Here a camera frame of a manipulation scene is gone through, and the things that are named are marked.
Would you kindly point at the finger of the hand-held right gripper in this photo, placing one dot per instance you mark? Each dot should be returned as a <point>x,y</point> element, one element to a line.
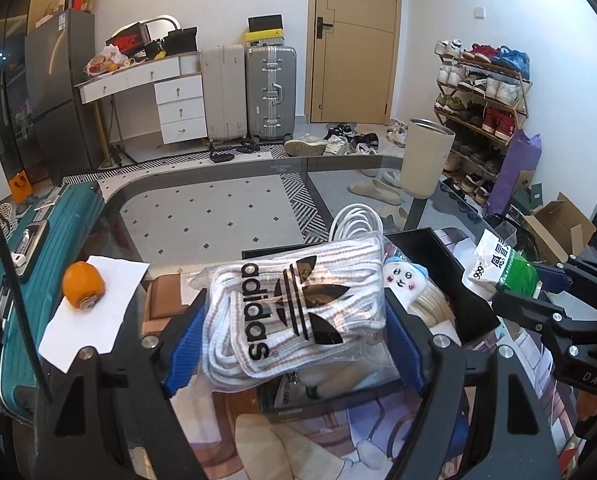
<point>528,310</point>
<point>551,277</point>

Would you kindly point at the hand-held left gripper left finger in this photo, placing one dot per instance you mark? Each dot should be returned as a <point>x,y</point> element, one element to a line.
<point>186,350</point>

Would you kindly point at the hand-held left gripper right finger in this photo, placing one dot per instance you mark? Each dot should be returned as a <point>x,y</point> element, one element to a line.
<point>406,350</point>

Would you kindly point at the green and white packet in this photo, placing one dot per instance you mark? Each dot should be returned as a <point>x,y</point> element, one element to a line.
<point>493,265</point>

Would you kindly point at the white plush toy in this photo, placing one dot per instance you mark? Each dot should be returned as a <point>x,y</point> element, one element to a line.
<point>403,277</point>

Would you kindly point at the black storage box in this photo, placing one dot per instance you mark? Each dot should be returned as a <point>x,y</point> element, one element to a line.
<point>428,250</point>

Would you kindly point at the bagged white striped socks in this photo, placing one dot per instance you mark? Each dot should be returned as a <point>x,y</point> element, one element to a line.
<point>288,310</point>

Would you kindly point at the cardboard box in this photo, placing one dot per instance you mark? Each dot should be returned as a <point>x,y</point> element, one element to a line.
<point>558,230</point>

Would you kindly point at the brown leather pad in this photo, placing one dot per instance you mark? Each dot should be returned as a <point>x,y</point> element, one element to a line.
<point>166,297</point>

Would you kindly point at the dark green box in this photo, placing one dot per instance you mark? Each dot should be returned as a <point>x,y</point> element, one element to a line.
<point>534,193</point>

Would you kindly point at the white paper sheet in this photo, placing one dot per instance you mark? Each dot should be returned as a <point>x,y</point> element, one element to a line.
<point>93,330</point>

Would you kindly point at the purple bag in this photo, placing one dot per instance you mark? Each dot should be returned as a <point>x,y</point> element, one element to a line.
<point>516,175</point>

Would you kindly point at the orange persimmon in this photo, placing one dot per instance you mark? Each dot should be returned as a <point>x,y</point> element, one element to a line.
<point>81,282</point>

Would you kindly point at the beige slipper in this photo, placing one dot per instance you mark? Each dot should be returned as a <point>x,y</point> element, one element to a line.
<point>373,191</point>
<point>394,215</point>

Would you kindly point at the patterned floor rug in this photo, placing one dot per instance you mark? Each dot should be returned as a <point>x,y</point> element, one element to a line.
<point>203,210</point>

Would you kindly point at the beige trash can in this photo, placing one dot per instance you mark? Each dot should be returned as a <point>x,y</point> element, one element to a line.
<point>426,160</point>

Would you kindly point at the teal suitcase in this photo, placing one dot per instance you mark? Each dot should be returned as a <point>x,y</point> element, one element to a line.
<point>53,240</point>

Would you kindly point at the shoe rack with shoes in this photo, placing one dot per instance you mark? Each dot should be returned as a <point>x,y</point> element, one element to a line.
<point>483,110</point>

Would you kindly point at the black sandal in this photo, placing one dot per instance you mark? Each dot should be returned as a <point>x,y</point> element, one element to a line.
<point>222,153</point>

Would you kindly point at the white sneaker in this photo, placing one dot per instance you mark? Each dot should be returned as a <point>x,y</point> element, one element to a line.
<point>337,145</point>
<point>396,133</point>

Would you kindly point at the grey sneaker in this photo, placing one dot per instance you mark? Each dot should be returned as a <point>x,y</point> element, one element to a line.
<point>304,147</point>

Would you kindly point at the orange paper bag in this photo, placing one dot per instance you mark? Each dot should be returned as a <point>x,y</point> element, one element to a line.
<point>21,186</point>

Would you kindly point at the white desk with drawers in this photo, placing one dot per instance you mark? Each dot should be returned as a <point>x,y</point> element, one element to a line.
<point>178,110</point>

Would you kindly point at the beige suitcase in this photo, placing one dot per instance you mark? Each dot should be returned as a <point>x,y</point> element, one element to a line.
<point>223,95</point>

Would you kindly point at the silver suitcase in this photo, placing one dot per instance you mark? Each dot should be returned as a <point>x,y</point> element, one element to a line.
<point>271,95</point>

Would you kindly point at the tan wooden door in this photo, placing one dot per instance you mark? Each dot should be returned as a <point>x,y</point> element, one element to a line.
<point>353,60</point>

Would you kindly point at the dark grey fridge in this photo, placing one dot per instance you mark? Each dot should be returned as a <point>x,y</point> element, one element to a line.
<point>58,85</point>

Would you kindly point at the plastic bag of fruit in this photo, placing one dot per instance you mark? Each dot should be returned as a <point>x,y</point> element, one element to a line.
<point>106,60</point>

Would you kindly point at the black glass cabinet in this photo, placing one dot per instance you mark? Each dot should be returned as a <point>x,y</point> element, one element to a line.
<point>3,110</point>

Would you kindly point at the black bag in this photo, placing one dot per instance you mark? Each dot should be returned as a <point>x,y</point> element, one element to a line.
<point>181,42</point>

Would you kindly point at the red and black shoebox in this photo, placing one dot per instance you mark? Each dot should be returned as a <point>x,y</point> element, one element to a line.
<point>128,39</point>

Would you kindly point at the yellow box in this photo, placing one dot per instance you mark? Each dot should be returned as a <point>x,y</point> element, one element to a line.
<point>264,39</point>

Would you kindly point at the white curved frame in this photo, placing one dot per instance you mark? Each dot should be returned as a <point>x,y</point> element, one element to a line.
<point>161,21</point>

